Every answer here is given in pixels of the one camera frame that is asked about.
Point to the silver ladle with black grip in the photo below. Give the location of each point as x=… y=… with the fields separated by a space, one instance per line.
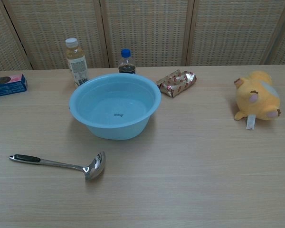
x=61 y=164

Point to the light blue plastic bowl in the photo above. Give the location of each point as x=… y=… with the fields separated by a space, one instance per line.
x=114 y=129

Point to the gold foil snack package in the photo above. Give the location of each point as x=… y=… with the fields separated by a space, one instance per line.
x=178 y=83

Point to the small cola bottle blue cap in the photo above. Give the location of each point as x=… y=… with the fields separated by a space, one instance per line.
x=126 y=68

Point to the yellow tea drink bottle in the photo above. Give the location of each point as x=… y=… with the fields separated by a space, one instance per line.
x=77 y=62

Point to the yellow plush toy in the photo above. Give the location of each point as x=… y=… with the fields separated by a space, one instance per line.
x=259 y=102

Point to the blue pink cookie box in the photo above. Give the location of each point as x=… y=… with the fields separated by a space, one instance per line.
x=7 y=87

